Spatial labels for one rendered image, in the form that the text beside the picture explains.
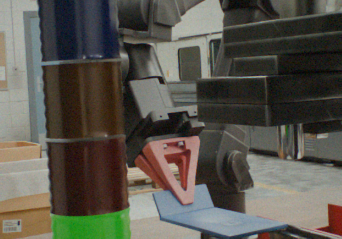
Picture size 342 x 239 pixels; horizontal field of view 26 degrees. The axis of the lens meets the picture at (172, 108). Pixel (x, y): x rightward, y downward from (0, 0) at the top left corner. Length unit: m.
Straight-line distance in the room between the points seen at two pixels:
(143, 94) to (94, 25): 0.52
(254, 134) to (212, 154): 8.45
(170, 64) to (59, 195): 11.32
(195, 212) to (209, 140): 0.19
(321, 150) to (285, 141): 7.70
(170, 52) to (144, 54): 10.76
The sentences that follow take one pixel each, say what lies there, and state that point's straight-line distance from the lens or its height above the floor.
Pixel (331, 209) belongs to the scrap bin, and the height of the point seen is 0.95.
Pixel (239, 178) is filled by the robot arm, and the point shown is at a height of 1.00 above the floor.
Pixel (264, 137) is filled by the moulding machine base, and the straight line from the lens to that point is 9.22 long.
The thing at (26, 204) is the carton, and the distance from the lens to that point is 4.07.
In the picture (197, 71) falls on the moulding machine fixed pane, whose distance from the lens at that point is 10.81.
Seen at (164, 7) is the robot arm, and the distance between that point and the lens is 0.88.
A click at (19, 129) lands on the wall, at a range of 11.61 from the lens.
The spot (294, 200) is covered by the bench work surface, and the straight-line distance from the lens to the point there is 1.35.
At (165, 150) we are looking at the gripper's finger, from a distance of 0.84.
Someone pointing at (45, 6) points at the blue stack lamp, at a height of 1.18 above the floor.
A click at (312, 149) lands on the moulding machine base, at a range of 8.38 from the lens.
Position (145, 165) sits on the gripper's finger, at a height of 1.04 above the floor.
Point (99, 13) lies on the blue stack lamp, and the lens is 0.33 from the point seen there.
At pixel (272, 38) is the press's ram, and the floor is 1.17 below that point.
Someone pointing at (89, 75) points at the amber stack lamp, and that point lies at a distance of 0.33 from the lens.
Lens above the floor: 1.15
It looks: 3 degrees down
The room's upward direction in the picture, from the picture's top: 3 degrees counter-clockwise
